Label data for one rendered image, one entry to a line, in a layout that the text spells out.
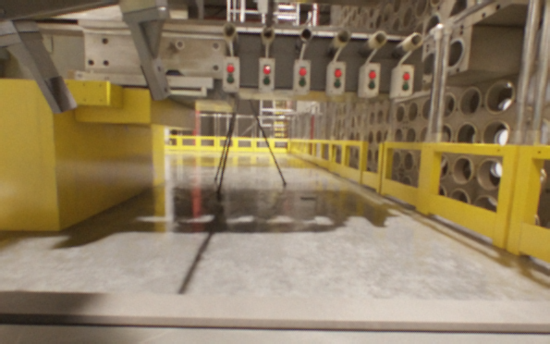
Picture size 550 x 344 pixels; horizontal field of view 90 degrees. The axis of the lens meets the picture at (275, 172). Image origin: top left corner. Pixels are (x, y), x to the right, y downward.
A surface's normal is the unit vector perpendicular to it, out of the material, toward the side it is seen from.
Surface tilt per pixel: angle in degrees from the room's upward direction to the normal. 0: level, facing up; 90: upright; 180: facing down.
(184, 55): 90
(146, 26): 113
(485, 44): 90
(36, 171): 90
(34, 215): 90
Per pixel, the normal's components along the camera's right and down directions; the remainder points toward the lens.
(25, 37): 0.99, -0.09
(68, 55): 0.06, 0.12
